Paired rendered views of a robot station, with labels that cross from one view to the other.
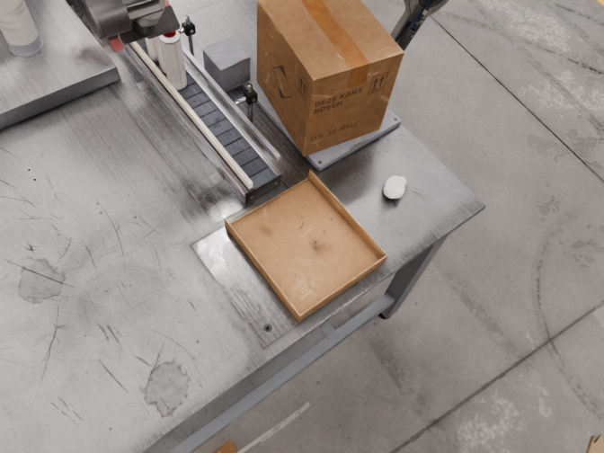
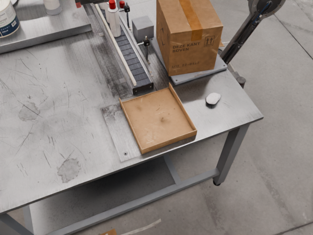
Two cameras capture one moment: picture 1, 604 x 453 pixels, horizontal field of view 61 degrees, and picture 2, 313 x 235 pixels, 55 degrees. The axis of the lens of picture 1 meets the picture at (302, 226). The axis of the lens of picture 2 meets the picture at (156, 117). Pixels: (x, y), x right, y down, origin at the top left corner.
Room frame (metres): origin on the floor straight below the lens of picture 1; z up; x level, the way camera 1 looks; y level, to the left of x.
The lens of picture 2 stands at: (-0.14, -0.32, 1.96)
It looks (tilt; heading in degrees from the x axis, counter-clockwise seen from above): 55 degrees down; 23
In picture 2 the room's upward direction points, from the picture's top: straight up
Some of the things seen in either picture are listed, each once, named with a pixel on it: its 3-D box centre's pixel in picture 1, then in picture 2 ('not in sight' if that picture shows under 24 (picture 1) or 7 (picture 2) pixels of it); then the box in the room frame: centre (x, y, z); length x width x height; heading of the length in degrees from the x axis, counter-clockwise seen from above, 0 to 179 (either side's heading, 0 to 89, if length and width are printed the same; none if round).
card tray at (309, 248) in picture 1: (305, 240); (156, 115); (0.59, -0.01, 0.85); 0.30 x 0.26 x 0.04; 45
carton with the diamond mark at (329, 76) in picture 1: (322, 67); (186, 32); (1.03, 0.01, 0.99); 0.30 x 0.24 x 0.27; 35
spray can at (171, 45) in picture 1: (173, 54); (114, 18); (0.99, 0.40, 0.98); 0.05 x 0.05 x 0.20
